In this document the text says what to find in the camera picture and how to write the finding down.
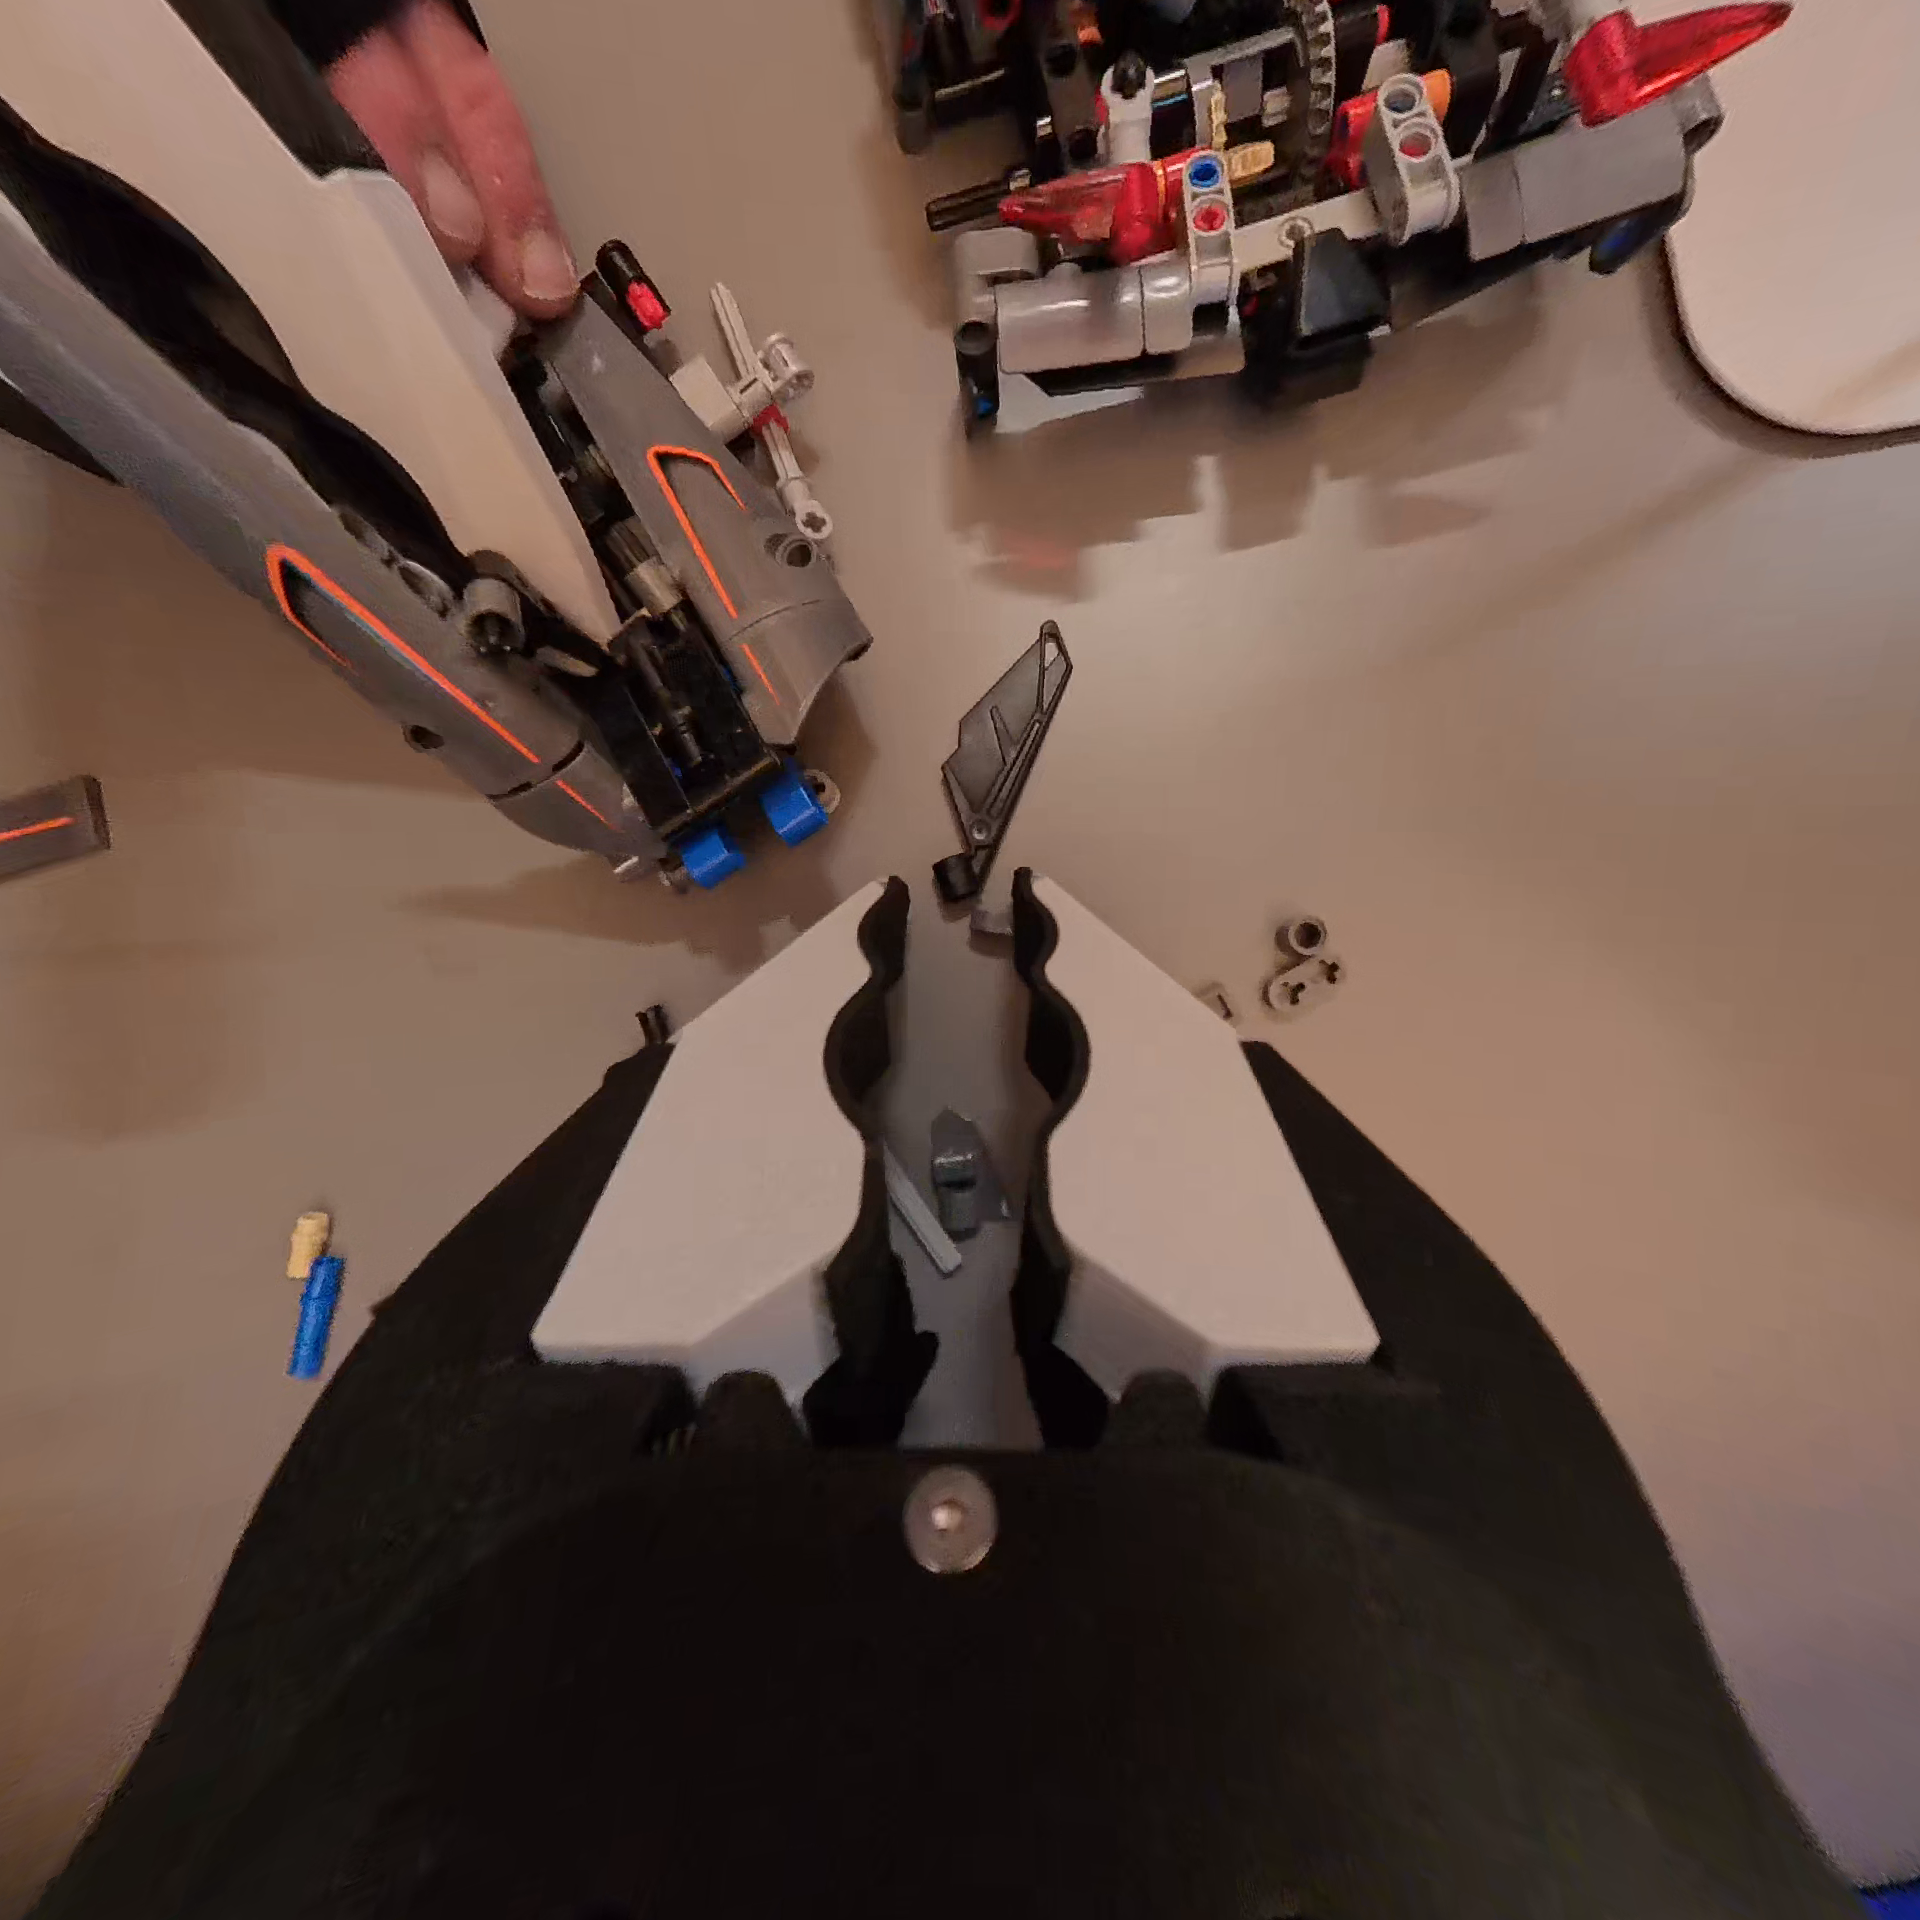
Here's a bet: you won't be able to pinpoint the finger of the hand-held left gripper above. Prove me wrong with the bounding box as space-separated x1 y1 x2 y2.
0 0 617 640

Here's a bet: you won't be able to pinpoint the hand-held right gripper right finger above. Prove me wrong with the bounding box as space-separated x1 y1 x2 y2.
1012 873 1378 1396

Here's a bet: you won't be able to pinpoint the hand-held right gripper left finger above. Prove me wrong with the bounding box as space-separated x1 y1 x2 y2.
533 878 915 1368

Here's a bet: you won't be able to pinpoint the small black lego panel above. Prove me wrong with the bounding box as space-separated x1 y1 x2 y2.
932 618 1076 905

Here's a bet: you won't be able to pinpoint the grey lego assembly orange stripe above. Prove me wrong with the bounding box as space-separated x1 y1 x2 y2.
0 194 876 893

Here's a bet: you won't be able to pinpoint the lego car chassis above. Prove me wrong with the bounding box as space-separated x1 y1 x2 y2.
891 0 1794 437

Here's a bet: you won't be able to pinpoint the scattered small lego pieces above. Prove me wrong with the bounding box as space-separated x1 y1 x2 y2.
287 1007 1016 1382

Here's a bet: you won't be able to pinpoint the light grey lego connector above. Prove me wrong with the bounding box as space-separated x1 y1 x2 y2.
668 329 819 437

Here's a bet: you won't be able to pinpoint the black lego tile red stripe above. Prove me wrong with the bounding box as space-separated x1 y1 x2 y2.
0 774 113 884

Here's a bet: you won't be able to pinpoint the person's left hand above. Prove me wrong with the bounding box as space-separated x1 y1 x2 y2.
330 46 578 312

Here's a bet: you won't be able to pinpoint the white stand base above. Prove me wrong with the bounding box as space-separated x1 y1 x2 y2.
1628 0 1920 437

